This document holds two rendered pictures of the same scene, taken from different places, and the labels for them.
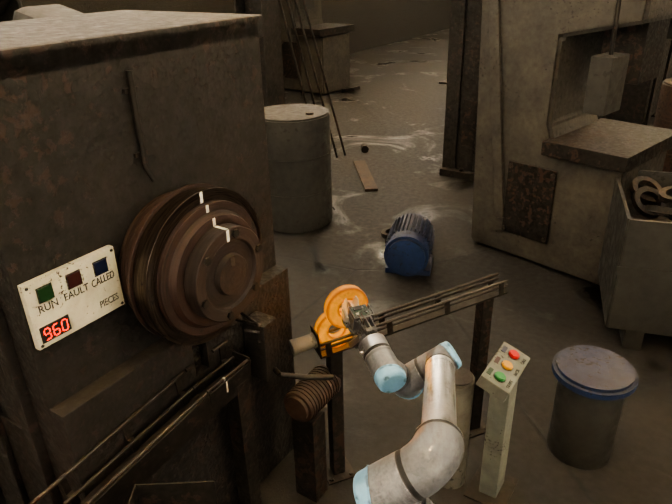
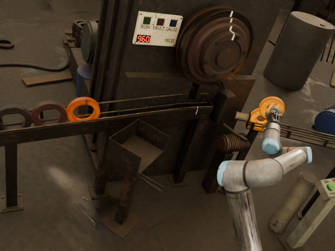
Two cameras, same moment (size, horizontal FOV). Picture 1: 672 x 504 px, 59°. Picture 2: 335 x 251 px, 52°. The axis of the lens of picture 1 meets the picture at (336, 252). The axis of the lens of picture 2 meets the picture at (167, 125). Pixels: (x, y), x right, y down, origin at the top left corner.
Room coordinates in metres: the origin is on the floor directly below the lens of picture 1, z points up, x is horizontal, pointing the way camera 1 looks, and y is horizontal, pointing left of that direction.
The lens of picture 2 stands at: (-0.28, -0.25, 1.81)
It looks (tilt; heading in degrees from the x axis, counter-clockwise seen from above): 34 degrees down; 23
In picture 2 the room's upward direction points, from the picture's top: 17 degrees clockwise
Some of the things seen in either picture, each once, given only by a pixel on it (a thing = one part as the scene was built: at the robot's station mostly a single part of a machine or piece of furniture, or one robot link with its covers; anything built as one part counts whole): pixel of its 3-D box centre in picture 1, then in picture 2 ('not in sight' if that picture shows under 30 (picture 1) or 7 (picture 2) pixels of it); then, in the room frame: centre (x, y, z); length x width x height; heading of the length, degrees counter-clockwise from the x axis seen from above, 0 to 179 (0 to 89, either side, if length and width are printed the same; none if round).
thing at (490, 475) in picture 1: (498, 428); (314, 216); (1.72, -0.60, 0.31); 0.24 x 0.16 x 0.62; 146
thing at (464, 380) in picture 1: (453, 429); (291, 203); (1.77, -0.44, 0.26); 0.12 x 0.12 x 0.52
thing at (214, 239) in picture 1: (227, 273); (224, 56); (1.51, 0.31, 1.11); 0.28 x 0.06 x 0.28; 146
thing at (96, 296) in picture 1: (75, 295); (157, 30); (1.34, 0.67, 1.15); 0.26 x 0.02 x 0.18; 146
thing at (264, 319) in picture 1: (261, 346); (222, 106); (1.76, 0.27, 0.68); 0.11 x 0.08 x 0.24; 56
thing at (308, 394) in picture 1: (315, 434); (224, 163); (1.76, 0.10, 0.27); 0.22 x 0.13 x 0.53; 146
